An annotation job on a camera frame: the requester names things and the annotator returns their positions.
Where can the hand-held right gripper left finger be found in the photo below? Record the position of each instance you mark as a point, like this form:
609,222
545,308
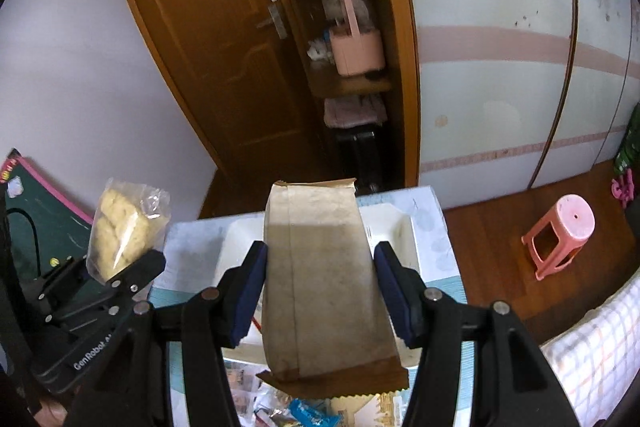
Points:
252,287

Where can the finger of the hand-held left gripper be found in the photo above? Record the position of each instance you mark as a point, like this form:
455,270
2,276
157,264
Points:
140,272
62,279

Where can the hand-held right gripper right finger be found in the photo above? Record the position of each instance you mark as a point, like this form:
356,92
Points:
395,292

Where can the clear biscuit packet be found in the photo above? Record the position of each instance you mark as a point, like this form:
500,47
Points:
117,227

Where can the white plastic storage bin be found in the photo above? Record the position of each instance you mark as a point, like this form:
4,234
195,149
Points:
395,227

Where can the brown paper snack bag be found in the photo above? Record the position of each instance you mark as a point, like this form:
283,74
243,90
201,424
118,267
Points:
320,282

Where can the patterned tablecloth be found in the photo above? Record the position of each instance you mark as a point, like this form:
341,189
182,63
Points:
450,267

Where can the pile of small snack packets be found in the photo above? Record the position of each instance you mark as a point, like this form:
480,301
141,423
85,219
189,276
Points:
245,387

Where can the beige printed packet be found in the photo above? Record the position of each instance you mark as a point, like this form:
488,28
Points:
370,409

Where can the blue snack packet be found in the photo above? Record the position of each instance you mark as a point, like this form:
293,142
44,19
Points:
310,413

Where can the black suitcase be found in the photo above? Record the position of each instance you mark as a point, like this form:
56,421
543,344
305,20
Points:
357,157

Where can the pink cloth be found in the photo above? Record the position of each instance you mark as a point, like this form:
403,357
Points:
352,112

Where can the pink plastic stool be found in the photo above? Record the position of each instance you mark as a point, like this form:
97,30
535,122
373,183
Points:
572,214

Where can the checked blanket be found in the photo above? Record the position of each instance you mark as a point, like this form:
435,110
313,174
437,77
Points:
590,357

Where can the pale sliding wardrobe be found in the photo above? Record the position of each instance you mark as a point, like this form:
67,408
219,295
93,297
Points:
500,82

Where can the wooden door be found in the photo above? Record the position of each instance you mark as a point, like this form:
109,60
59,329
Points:
200,32

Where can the pink toy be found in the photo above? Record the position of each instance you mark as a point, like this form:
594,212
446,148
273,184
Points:
625,189

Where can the green bag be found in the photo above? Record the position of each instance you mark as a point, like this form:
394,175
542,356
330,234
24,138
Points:
629,152

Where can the green chalkboard with pink frame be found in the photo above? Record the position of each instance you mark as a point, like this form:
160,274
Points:
45,217

